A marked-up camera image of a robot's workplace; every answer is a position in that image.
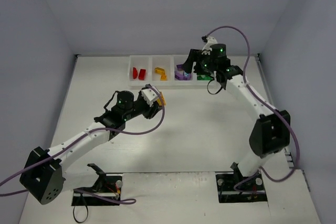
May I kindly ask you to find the yellow long lego brick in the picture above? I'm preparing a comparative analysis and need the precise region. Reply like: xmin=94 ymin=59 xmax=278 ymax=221
xmin=157 ymin=92 xmax=166 ymax=106

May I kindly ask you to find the orange yellow lego brick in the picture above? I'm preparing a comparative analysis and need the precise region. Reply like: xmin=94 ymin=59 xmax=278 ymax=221
xmin=160 ymin=75 xmax=167 ymax=81

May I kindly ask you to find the dark purple lego brick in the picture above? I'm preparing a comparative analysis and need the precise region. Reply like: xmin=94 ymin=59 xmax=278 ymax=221
xmin=176 ymin=64 xmax=183 ymax=71

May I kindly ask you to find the light purple rounded lego brick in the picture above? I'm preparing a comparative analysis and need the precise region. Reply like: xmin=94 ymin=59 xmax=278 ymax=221
xmin=174 ymin=71 xmax=192 ymax=81

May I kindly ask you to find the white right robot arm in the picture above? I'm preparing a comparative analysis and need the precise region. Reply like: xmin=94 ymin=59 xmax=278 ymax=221
xmin=182 ymin=44 xmax=290 ymax=177

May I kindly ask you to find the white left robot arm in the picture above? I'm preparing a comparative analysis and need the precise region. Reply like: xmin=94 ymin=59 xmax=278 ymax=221
xmin=19 ymin=84 xmax=165 ymax=205

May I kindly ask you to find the red slope lego brick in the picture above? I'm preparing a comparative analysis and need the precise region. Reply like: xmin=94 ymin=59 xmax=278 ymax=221
xmin=132 ymin=67 xmax=138 ymax=80

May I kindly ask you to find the white four-compartment sorting tray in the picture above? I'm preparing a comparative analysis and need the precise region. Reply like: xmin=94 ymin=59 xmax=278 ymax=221
xmin=127 ymin=55 xmax=219 ymax=89

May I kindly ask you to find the yellow striped lego brick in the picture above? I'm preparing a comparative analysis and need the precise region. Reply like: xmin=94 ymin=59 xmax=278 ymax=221
xmin=154 ymin=67 xmax=165 ymax=75

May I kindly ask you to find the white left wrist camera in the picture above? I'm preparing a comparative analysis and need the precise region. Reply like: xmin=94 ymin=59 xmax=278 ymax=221
xmin=140 ymin=86 xmax=159 ymax=107

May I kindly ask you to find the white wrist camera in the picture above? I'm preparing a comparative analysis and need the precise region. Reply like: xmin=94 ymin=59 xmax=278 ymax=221
xmin=201 ymin=36 xmax=218 ymax=55
xmin=140 ymin=86 xmax=159 ymax=107

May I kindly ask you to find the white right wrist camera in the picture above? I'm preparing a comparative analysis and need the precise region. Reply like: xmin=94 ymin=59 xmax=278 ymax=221
xmin=201 ymin=36 xmax=218 ymax=55

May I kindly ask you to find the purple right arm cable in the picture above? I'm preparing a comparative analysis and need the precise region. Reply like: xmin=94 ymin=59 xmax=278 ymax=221
xmin=201 ymin=26 xmax=301 ymax=193

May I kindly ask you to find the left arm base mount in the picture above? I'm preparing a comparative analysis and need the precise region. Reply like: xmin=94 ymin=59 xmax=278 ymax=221
xmin=71 ymin=163 xmax=123 ymax=206

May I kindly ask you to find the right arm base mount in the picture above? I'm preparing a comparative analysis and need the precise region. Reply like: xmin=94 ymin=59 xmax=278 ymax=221
xmin=215 ymin=169 xmax=268 ymax=204

